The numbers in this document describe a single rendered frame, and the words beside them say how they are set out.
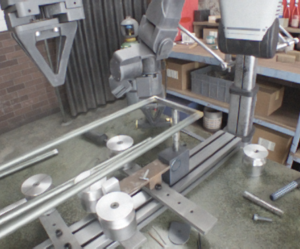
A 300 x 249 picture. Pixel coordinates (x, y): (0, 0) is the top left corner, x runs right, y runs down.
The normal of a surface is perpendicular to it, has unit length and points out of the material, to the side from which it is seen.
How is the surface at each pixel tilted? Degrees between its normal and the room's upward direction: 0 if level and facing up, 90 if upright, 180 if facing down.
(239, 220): 0
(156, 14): 82
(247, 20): 90
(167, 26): 116
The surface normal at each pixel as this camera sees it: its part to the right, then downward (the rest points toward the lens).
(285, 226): -0.07, -0.87
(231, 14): -0.61, 0.43
